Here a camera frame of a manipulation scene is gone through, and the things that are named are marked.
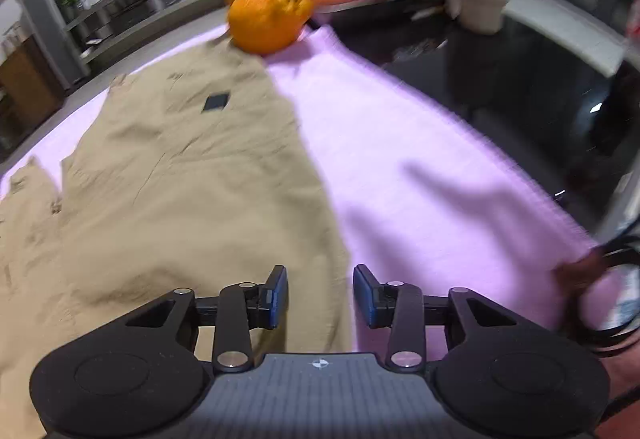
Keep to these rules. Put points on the pink blanket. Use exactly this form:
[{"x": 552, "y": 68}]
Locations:
[{"x": 430, "y": 179}]

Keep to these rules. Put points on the wooden cabinet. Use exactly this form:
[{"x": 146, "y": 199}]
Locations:
[{"x": 27, "y": 94}]

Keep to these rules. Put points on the large orange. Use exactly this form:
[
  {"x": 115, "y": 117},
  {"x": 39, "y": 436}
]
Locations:
[{"x": 267, "y": 19}]

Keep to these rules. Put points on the khaki pants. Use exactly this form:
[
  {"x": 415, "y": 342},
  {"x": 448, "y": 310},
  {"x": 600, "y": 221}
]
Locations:
[{"x": 190, "y": 189}]

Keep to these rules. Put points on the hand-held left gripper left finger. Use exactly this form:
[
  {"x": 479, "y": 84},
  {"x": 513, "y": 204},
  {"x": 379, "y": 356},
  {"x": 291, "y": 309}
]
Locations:
[{"x": 279, "y": 295}]

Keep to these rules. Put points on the person's right forearm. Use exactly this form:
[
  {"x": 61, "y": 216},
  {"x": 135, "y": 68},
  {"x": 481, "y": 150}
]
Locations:
[{"x": 626, "y": 384}]

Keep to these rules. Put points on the grey tower speaker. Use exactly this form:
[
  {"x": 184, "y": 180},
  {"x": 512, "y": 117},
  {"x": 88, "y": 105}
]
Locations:
[{"x": 52, "y": 29}]

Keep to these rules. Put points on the grey television stand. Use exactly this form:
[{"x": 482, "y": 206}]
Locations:
[{"x": 125, "y": 6}]

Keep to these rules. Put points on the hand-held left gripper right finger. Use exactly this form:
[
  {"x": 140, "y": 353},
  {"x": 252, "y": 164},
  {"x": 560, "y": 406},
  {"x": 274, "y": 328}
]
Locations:
[{"x": 362, "y": 295}]

